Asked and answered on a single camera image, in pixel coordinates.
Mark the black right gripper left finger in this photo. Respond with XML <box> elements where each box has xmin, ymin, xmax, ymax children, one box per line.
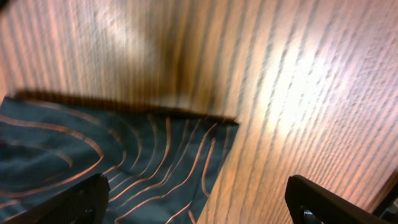
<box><xmin>5</xmin><ymin>174</ymin><xmax>110</xmax><ymax>224</ymax></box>

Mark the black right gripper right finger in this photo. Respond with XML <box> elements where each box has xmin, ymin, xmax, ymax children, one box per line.
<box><xmin>284</xmin><ymin>175</ymin><xmax>389</xmax><ymax>224</ymax></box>

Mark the black patterned sports jersey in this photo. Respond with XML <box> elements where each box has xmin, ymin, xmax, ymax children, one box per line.
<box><xmin>1</xmin><ymin>98</ymin><xmax>239</xmax><ymax>223</ymax></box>

